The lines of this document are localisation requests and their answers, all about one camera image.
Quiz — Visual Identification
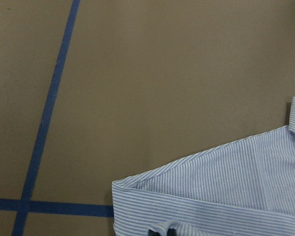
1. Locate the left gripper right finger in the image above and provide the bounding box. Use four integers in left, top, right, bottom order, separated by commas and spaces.
167, 228, 177, 236

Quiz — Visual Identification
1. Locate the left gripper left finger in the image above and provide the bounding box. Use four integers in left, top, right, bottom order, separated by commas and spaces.
147, 229, 156, 236

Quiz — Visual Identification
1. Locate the light blue striped shirt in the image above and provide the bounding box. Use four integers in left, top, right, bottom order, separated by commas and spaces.
112, 97, 295, 236

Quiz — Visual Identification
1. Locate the vertical blue tape line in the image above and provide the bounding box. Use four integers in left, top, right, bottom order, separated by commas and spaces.
12, 0, 80, 236

